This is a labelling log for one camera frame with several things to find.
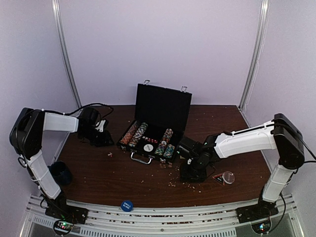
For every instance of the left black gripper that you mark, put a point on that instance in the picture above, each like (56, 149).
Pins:
(104, 141)

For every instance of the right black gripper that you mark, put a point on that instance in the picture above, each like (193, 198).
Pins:
(184, 174)

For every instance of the white dealer button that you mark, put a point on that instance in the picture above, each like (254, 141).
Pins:
(148, 148)

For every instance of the black poker set case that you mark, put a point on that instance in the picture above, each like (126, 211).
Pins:
(161, 108)

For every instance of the blue small blind button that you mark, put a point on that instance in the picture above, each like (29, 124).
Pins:
(127, 205)

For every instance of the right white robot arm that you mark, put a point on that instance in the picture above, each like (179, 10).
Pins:
(278, 134)

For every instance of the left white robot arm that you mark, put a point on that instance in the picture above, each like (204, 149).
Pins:
(26, 138)

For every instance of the red black triangular card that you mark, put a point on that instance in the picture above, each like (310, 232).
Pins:
(219, 178)

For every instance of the teal chip row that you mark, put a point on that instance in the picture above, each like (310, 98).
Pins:
(168, 153)

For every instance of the orange chip row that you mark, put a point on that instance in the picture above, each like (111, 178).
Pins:
(130, 133)

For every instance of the green blue chip row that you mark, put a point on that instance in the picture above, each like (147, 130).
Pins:
(161, 148)

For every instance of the right back chip row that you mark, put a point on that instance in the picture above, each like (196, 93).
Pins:
(167, 135)

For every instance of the grey chip row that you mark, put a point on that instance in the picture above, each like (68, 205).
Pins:
(138, 135)

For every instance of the dark blue mug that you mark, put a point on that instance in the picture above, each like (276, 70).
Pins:
(61, 173)

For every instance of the red dice row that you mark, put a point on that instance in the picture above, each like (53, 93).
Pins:
(149, 139)

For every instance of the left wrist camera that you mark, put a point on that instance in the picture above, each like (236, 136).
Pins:
(90, 118)

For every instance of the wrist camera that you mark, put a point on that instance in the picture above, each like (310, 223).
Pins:
(189, 148)
(90, 118)

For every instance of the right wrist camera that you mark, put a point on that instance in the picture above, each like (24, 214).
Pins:
(189, 148)

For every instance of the front aluminium rail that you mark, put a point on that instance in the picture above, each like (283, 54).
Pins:
(197, 221)

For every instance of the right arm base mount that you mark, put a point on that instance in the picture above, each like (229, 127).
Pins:
(261, 210)

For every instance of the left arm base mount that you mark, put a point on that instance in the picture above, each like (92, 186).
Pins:
(59, 209)

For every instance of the left aluminium frame post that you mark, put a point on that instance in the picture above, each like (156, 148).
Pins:
(65, 55)

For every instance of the aluminium frame post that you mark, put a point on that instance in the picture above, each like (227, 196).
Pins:
(254, 63)
(65, 55)

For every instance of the right aluminium frame post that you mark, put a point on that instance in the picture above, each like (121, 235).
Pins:
(254, 63)

